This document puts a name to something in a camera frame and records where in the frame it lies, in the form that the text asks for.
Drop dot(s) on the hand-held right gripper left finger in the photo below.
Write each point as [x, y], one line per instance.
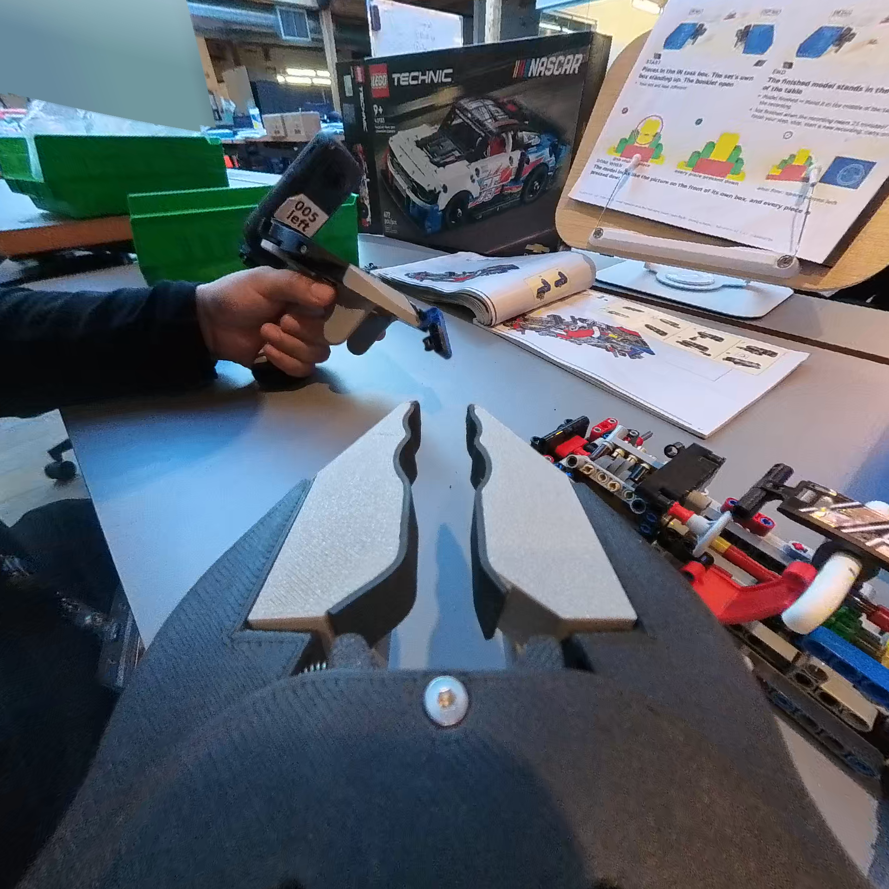
[340, 549]

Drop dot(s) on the toy car set box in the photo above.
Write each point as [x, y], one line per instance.
[555, 194]

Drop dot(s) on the white stand base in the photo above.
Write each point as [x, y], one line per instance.
[729, 298]

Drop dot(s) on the wooden table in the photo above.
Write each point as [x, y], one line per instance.
[62, 236]

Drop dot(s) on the whiteboard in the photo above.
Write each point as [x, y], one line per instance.
[417, 28]

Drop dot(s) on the printed instruction sheet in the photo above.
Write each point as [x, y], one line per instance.
[729, 111]

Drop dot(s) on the green plastic bin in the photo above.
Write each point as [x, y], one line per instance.
[125, 167]
[187, 236]

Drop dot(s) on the clear plastic bag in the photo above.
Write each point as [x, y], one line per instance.
[104, 118]

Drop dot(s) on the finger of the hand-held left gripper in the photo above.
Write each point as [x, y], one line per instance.
[378, 292]

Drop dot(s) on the person's left hand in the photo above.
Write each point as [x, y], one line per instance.
[250, 312]

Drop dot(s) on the open building instruction booklet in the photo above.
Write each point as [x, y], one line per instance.
[660, 389]

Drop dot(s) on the partly built toy car chassis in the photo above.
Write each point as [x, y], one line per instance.
[750, 590]

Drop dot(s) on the blue L-shaped toy beam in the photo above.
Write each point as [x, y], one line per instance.
[436, 326]

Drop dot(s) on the wooden document stand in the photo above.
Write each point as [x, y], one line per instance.
[861, 267]

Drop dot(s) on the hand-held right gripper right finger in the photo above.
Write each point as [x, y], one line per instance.
[549, 549]

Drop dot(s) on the office chair base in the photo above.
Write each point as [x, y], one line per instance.
[61, 470]

